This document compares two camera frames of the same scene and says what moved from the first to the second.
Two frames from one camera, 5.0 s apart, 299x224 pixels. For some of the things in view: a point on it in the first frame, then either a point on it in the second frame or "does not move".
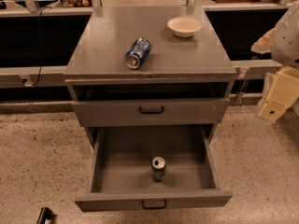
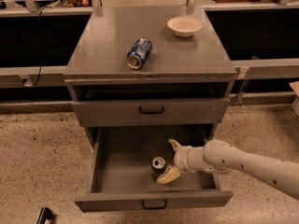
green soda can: x=158 y=168 does not move
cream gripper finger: x=263 y=44 → x=175 y=145
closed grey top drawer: x=152 y=113 does not move
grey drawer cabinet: x=149 y=66 does not move
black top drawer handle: x=151 y=112 does not move
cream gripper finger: x=283 y=92 → x=170 y=175
